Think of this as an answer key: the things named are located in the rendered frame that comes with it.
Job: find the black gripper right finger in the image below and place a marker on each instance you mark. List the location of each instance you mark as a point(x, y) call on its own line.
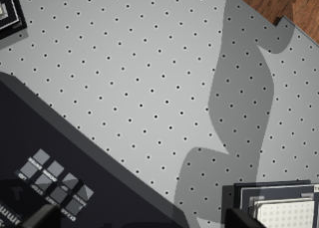
point(237, 218)

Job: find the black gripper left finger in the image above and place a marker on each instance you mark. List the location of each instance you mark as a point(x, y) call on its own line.
point(49, 216)

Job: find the white rectangular well plate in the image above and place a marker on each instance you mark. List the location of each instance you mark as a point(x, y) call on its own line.
point(284, 213)

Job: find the grey flat base plate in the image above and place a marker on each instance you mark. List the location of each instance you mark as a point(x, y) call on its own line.
point(191, 96)

